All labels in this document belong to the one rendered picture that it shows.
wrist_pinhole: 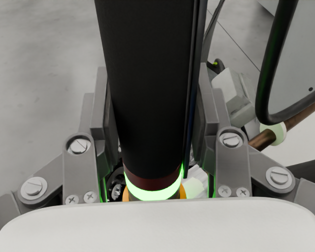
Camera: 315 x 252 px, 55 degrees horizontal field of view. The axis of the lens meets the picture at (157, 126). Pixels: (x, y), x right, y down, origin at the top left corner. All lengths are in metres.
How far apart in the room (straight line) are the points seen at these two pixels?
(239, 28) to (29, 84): 1.94
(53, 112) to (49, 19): 1.33
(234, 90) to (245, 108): 0.04
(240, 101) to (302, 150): 0.15
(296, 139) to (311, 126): 0.03
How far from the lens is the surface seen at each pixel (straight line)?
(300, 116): 0.32
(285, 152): 0.59
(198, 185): 0.24
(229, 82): 0.64
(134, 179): 0.16
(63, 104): 2.34
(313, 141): 0.57
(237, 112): 0.64
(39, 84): 2.57
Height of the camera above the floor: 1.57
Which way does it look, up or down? 49 degrees down
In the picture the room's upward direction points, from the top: 1 degrees counter-clockwise
